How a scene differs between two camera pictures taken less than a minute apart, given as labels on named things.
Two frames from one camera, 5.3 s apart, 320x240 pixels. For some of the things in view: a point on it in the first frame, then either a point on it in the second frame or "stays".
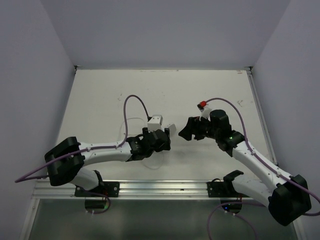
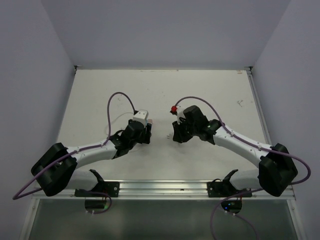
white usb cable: [143, 160] → [121, 115]
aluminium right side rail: [249, 71] stays
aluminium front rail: [131, 190] stays
